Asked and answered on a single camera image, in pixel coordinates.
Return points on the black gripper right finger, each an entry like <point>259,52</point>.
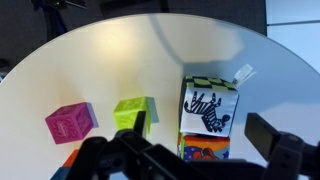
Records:
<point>280,150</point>

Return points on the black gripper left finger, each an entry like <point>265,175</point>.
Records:
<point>110,156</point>

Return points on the zebra print fabric cube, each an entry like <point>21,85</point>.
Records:
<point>208,110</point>

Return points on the orange foam cube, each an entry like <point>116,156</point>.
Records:
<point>70,159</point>

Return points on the lime foam cube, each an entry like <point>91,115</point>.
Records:
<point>128,113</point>

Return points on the magenta foam cube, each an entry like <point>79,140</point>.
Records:
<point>70,123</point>

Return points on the orange purple fabric cube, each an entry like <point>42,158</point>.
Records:
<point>206,148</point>

